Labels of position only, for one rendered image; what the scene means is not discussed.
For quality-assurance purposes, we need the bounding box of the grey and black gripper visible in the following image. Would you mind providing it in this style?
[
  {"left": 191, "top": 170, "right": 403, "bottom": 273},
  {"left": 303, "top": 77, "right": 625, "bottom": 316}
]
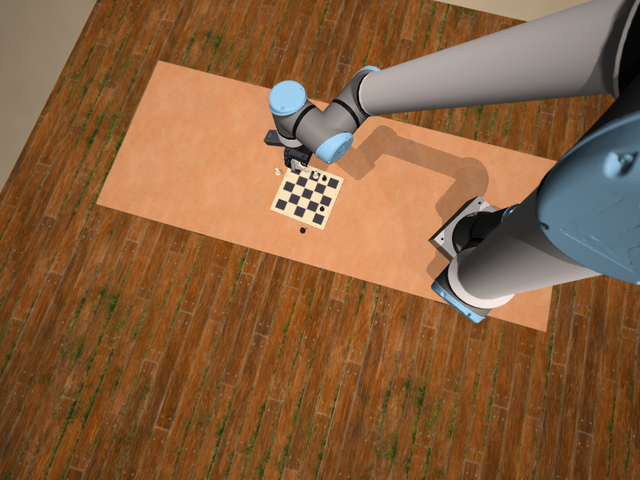
[{"left": 284, "top": 145, "right": 313, "bottom": 171}]

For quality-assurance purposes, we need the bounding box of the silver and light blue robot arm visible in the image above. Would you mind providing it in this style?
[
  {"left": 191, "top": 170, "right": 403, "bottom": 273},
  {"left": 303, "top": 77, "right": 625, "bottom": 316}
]
[{"left": 264, "top": 0, "right": 640, "bottom": 323}]

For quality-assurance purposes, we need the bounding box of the black and cream chessboard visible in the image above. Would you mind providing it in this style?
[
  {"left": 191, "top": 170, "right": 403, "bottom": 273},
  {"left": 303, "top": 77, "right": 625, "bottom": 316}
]
[{"left": 270, "top": 162, "right": 344, "bottom": 230}]

